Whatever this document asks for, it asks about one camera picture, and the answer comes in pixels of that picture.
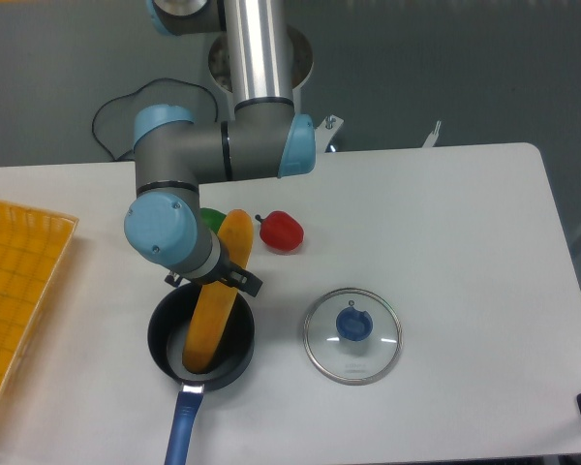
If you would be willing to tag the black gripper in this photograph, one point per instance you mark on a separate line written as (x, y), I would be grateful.
(217, 268)

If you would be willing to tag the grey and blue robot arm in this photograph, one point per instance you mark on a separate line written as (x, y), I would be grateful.
(174, 156)

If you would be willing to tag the green bell pepper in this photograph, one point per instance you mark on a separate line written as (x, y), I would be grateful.
(212, 218)

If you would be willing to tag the red bell pepper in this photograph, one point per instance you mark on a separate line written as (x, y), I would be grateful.
(279, 231)

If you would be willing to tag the glass lid with blue knob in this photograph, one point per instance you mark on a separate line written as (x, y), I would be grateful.
(352, 336)

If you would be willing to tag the yellow plastic basket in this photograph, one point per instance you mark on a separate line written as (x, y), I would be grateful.
(33, 242)

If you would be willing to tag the black pot with blue handle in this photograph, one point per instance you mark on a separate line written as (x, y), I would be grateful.
(166, 332)

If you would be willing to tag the white metal robot base frame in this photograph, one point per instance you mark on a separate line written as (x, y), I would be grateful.
(328, 130)

